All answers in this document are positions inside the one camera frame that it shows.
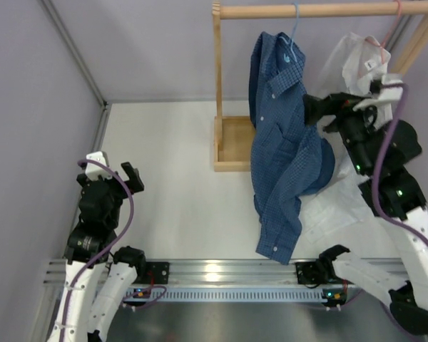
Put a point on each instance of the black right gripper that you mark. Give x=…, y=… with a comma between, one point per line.
x=342, y=105

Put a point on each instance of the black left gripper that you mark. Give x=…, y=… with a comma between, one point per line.
x=134, y=182

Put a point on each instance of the blue checked shirt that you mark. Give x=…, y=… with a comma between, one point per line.
x=288, y=158

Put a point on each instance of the light blue wire hanger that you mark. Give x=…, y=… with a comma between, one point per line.
x=291, y=40

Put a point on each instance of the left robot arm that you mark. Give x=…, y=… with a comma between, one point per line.
x=96, y=280

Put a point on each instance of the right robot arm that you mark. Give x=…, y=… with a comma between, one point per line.
x=391, y=192

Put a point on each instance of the white shirt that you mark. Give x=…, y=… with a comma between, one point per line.
x=352, y=65

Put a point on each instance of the wooden clothes rack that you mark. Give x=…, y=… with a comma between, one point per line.
x=233, y=135

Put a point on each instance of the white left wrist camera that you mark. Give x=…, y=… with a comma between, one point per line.
x=91, y=165

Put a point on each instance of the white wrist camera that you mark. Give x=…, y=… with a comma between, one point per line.
x=384, y=90
x=91, y=165

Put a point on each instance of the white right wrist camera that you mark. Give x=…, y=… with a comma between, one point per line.
x=384, y=90

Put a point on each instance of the black left base bracket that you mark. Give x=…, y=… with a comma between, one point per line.
x=156, y=273

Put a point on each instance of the black base bracket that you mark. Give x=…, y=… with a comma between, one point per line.
x=156, y=273
x=310, y=273

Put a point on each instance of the pink wire hanger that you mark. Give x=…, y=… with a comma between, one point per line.
x=385, y=35

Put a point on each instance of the black right base bracket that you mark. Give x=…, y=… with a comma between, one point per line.
x=310, y=273

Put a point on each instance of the aluminium corner frame profile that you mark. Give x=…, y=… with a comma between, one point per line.
x=56, y=19

